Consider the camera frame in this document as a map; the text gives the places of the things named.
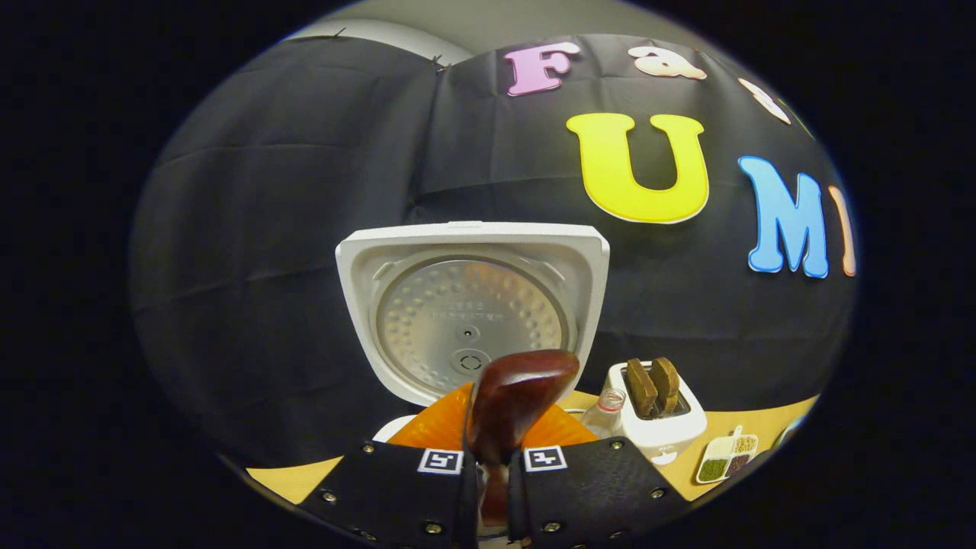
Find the green mung beans pile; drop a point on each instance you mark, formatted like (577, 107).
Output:
(713, 470)

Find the white divided dish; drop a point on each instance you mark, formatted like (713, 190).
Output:
(723, 446)

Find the white toaster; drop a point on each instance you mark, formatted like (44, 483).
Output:
(663, 435)

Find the brown wooden spoon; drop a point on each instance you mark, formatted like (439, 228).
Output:
(511, 396)

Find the dark red beans pile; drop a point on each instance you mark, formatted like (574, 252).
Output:
(738, 464)

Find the black backdrop cloth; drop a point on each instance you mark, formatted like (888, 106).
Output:
(267, 229)

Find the pale green plate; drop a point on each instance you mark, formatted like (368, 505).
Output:
(793, 432)

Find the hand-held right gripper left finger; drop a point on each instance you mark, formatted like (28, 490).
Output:
(396, 496)

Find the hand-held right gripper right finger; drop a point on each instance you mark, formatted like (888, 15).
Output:
(595, 496)

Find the brown bread slice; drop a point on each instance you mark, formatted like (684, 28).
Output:
(666, 385)
(642, 389)

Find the clear plastic water bottle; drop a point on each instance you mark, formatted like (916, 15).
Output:
(606, 412)

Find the yellow soybeans pile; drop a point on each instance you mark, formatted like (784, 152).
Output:
(746, 443)

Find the white rice cooker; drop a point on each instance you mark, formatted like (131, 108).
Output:
(473, 305)

